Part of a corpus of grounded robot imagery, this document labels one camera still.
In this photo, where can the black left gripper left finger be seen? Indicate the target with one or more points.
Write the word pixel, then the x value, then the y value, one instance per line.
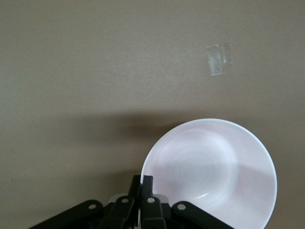
pixel 119 212

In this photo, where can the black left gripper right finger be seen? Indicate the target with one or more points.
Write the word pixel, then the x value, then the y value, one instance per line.
pixel 152 212

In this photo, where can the pale pink plastic bowl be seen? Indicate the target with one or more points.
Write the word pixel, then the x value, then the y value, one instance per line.
pixel 214 171

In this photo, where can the clear tape patch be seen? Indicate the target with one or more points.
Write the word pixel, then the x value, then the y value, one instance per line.
pixel 215 60

